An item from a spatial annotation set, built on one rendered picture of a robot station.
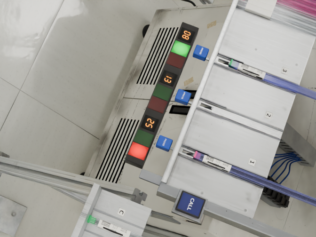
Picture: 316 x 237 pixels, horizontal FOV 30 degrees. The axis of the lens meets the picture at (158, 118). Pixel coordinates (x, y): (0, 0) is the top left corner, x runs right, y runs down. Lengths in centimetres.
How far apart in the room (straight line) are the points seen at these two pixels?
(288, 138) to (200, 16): 52
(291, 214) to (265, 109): 58
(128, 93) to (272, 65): 73
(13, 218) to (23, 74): 44
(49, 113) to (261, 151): 84
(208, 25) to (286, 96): 63
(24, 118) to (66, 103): 16
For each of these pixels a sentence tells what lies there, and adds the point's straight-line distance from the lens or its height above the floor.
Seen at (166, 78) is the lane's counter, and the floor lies 65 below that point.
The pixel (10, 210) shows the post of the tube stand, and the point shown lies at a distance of 185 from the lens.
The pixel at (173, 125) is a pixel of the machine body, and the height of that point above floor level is 36.
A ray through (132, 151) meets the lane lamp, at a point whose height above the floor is 65.
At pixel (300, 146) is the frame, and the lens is 171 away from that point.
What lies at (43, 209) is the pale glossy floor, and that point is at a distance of 192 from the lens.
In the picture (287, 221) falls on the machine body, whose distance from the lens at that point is 179.
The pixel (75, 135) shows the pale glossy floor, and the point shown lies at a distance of 195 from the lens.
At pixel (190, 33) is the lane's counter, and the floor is 66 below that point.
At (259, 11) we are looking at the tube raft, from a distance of 136.
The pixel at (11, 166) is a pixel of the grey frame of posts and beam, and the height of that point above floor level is 13.
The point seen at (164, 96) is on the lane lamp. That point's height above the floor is 66.
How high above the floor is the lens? 156
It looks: 46 degrees down
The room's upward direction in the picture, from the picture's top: 96 degrees clockwise
